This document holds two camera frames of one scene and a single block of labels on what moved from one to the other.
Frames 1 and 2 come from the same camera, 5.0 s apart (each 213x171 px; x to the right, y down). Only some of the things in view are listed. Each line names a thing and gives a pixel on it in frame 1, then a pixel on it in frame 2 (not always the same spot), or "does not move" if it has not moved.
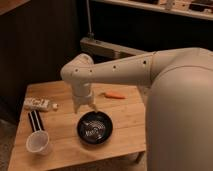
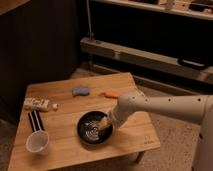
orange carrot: (115, 95) does not move
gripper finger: (93, 107) to (103, 119)
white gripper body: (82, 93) to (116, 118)
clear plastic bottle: (39, 104) does not move
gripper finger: (76, 104) to (105, 125)
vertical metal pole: (90, 35) does not move
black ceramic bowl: (94, 127) does not move
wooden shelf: (194, 8) does not move
